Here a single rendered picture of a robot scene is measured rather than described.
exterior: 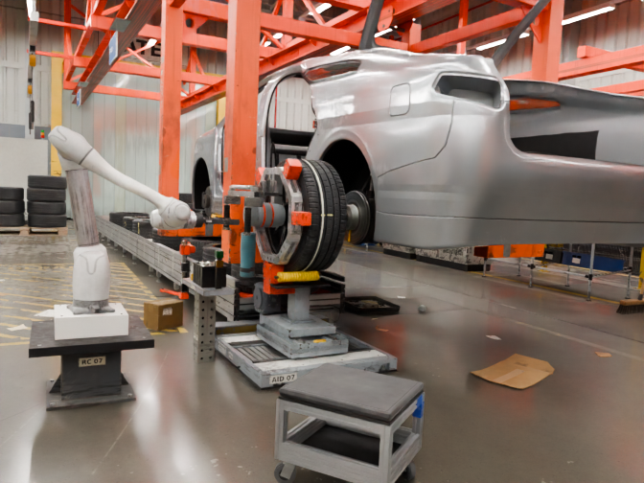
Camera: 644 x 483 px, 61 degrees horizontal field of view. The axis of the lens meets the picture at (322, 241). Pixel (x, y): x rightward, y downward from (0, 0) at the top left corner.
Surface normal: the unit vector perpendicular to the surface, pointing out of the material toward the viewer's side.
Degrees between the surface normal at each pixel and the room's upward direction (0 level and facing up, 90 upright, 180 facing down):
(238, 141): 90
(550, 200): 107
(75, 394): 90
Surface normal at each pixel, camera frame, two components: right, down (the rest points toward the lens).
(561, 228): 0.43, 0.38
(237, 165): 0.47, 0.10
